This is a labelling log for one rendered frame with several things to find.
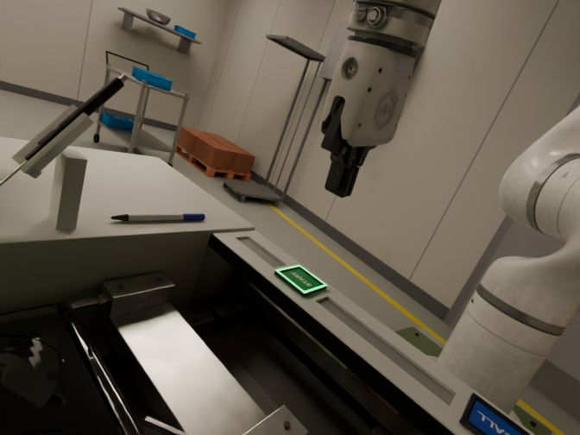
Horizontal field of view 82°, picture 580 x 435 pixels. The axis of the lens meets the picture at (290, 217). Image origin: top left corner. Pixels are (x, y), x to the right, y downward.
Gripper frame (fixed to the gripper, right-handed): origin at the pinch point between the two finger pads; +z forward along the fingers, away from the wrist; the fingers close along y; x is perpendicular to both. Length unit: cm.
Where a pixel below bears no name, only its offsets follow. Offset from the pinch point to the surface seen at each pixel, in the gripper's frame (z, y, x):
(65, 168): 2.9, -25.6, 16.7
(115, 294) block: 16.5, -23.3, 10.7
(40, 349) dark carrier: 15.7, -31.6, 6.2
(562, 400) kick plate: 150, 217, -82
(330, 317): 14.7, -5.2, -7.5
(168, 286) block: 17.8, -16.8, 10.3
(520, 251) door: 80, 244, -18
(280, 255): 15.8, -0.4, 6.3
